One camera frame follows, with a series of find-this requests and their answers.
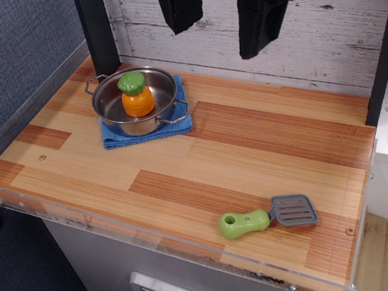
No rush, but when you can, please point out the orange toy carrot green top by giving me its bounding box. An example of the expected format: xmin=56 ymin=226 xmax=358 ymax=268
xmin=117 ymin=71 xmax=155 ymax=118

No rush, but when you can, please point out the stainless steel pot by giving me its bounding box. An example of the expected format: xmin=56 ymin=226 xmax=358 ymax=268
xmin=85 ymin=66 xmax=190 ymax=137

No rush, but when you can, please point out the blue folded cloth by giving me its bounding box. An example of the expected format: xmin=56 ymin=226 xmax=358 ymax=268
xmin=100 ymin=74 xmax=193 ymax=150

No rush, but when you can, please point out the green handled grey spatula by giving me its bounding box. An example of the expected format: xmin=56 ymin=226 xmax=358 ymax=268
xmin=218 ymin=194 xmax=319 ymax=239

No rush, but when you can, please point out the black vertical post left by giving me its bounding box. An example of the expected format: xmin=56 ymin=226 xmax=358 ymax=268
xmin=74 ymin=0 xmax=121 ymax=75

